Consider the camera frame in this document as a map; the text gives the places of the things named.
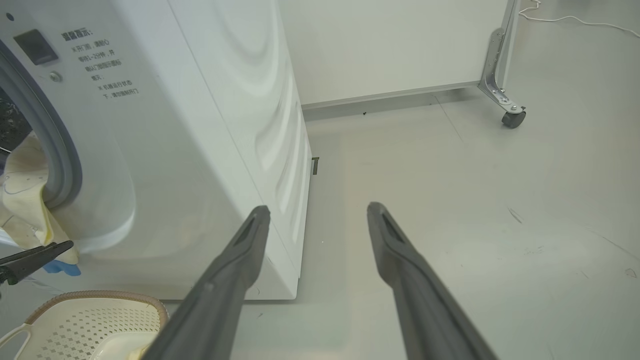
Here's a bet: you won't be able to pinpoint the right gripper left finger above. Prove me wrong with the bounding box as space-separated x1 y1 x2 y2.
142 205 272 360

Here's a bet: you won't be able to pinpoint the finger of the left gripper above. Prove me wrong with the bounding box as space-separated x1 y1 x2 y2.
0 247 71 286
0 241 75 266

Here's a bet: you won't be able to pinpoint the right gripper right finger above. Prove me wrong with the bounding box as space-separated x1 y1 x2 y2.
366 201 498 360

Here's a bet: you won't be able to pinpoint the cream garment with bear print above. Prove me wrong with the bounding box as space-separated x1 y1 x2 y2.
0 132 82 277

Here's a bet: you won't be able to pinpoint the white washing machine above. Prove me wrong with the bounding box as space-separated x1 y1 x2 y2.
0 0 320 301

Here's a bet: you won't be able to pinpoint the cream perforated laundry basket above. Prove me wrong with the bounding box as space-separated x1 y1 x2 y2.
0 290 169 360

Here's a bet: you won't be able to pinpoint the metal leg with black caster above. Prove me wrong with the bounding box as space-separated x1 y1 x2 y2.
477 0 527 129

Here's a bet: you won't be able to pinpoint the white partition panel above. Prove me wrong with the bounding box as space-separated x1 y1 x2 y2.
277 0 513 110

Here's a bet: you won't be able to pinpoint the white floor cable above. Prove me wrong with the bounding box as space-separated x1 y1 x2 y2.
519 0 640 39

